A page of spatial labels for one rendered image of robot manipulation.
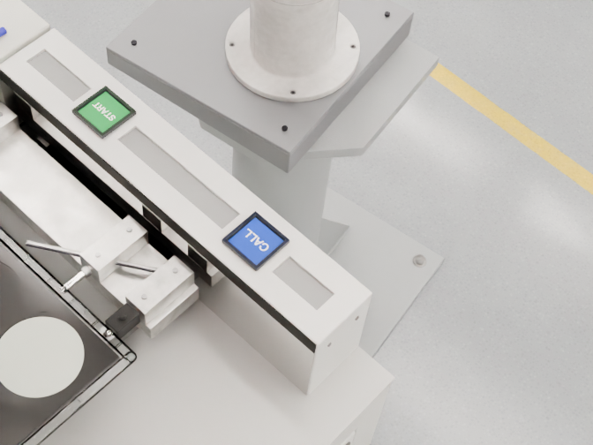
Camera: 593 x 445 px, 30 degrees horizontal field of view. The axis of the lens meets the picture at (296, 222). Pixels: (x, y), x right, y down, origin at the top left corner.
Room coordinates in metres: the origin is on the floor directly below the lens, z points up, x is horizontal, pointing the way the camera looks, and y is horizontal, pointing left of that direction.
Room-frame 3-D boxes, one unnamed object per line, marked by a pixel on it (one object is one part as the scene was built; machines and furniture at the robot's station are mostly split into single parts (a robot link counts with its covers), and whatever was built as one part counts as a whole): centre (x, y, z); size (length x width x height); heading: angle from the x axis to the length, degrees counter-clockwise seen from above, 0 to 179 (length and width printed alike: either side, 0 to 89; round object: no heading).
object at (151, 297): (0.62, 0.15, 0.89); 0.08 x 0.03 x 0.03; 143
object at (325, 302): (0.74, 0.15, 0.89); 0.55 x 0.09 x 0.14; 53
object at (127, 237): (0.67, 0.21, 0.89); 0.08 x 0.03 x 0.03; 143
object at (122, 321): (0.57, 0.19, 0.90); 0.04 x 0.02 x 0.03; 143
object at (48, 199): (0.71, 0.28, 0.87); 0.36 x 0.08 x 0.03; 53
